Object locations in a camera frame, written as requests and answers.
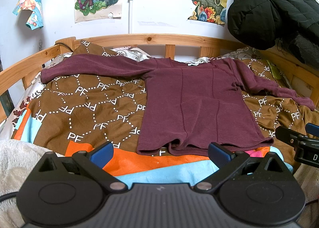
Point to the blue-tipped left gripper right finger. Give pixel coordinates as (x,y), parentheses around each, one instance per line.
(229,164)

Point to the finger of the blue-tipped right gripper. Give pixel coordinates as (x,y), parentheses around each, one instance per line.
(312,128)
(289,136)

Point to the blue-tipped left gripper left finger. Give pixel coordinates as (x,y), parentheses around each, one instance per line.
(91,164)

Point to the maroon long-sleeve shirt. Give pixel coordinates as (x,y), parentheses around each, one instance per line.
(188,107)

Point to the pink cloth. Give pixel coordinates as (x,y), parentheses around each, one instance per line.
(257,153)

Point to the orange cloth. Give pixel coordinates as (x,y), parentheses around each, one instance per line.
(123,162)

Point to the light blue cloth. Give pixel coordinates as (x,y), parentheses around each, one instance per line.
(186,173)

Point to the green pillow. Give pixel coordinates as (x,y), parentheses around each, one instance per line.
(277,74)

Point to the cream fleece blanket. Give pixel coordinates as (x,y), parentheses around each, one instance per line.
(17,161)

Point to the black puffer jacket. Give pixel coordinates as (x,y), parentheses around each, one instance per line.
(263,23)

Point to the small anime girl poster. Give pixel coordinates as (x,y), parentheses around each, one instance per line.
(35,19)

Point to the wooden bed frame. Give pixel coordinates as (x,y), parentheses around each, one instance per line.
(26,69)

